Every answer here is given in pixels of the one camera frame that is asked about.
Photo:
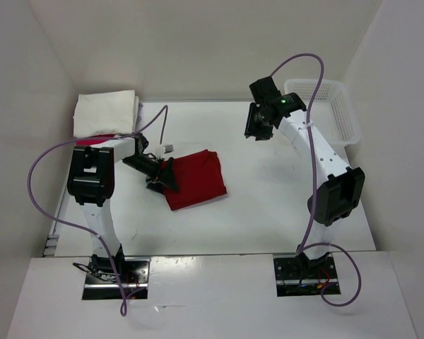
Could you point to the cream white t shirt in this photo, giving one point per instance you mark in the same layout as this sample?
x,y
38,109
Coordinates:
x,y
105,113

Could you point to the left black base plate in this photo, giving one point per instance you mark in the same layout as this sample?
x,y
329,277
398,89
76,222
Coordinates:
x,y
101,283

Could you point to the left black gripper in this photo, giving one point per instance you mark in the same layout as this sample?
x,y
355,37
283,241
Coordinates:
x,y
168,179

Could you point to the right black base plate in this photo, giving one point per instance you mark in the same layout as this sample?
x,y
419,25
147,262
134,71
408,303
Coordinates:
x,y
290,282

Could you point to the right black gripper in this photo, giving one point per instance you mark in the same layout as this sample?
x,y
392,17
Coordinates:
x,y
251,130

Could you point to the dark red t shirt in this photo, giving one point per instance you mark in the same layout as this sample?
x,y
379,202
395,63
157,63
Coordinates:
x,y
199,179

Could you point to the white plastic laundry basket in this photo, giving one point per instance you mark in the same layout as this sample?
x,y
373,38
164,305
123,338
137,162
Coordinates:
x,y
331,111

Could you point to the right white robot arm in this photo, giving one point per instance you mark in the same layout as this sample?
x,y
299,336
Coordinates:
x,y
337,187

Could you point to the lavender t shirt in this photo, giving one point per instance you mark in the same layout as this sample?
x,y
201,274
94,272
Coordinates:
x,y
138,112

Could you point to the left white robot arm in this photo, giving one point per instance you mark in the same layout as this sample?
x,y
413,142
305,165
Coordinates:
x,y
91,181

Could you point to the pink t shirt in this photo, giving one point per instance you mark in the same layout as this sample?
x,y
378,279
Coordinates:
x,y
93,140

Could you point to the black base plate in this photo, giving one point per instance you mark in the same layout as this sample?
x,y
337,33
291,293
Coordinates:
x,y
290,282
101,283

